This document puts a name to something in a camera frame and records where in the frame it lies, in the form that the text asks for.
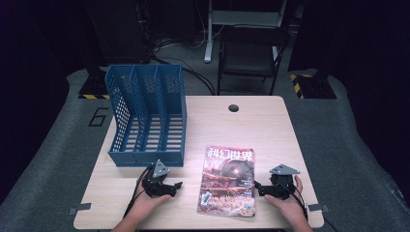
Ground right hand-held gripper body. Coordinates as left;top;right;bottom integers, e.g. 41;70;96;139
269;163;301;201

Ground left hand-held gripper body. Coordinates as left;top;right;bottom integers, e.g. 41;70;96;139
141;159;171;198

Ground red cover magazine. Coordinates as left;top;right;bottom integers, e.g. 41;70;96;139
196;145;257;218

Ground blue plastic file rack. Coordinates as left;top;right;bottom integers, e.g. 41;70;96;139
104;63;188;168

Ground person's left hand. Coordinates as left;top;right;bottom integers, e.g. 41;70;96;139
133;189;172;217

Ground person's right hand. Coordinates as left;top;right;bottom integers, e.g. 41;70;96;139
264;175;308;223

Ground black striped stand base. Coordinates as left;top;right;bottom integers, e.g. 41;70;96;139
289;71;337;100
77;64;111;101

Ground black folding chair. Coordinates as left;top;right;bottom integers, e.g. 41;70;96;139
217;26;291;96

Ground dark equipment rack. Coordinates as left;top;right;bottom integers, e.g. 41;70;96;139
81;0;153;67

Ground left hand-held gripper cable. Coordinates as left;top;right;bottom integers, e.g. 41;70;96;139
123;164;153;218

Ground hand-held gripper cable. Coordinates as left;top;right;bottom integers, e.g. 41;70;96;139
283;180;340;232
123;164;153;218

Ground grey table bracket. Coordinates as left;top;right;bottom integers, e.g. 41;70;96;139
67;202;93;217
307;203;331;213

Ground right hand-held gripper cable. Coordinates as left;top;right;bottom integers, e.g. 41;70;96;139
283;180;340;232

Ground black floor cables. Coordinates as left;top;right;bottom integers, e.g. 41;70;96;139
150;37;217;96

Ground white metal stand frame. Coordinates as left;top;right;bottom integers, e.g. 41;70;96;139
203;0;288;64

